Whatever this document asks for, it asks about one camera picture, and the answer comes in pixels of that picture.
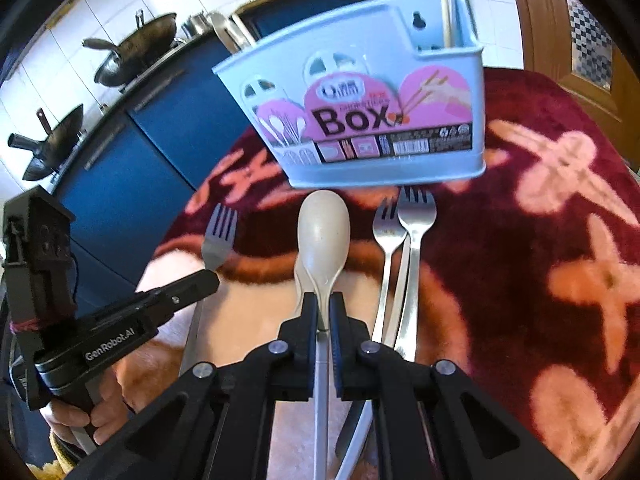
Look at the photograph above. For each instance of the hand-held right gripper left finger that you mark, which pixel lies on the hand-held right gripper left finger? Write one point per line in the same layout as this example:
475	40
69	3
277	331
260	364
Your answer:
295	360

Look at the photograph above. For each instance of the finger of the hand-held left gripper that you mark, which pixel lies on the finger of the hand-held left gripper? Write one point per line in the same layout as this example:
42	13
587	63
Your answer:
190	290

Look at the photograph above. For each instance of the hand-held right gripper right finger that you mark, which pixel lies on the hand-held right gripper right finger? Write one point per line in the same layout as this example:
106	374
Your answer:
350	360

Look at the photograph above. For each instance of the large metal fork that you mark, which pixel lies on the large metal fork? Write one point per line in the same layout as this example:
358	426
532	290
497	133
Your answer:
217	250

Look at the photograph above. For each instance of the slim metal fork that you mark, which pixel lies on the slim metal fork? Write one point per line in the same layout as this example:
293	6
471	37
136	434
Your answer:
416	220
389	235

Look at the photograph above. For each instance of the beige plastic spoon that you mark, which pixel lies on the beige plastic spoon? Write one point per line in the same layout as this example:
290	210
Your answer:
322	230

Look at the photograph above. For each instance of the light blue plastic utensil box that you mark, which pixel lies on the light blue plastic utensil box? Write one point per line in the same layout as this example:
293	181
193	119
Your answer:
350	30

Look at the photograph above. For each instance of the wooden chopstick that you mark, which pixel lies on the wooden chopstick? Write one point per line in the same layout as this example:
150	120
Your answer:
442	0

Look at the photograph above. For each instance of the person's left hand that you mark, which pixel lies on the person's left hand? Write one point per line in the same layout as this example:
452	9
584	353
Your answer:
112	405

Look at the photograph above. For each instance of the small black wok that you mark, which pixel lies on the small black wok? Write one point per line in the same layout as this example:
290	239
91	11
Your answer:
55	150

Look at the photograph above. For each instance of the blue base cabinet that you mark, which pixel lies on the blue base cabinet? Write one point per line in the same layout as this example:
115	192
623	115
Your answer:
150	150

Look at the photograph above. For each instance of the red floral blanket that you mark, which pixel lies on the red floral blanket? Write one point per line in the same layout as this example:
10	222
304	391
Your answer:
500	260

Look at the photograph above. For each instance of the metal wok spatula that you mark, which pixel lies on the metal wok spatula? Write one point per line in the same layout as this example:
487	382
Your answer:
100	44

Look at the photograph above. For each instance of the large black wok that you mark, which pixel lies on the large black wok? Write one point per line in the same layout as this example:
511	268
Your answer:
135	55

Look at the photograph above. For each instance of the metal cup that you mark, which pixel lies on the metal cup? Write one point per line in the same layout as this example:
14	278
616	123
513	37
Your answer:
195	25

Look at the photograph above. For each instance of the wooden door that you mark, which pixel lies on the wooden door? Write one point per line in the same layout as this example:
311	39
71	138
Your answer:
545	20

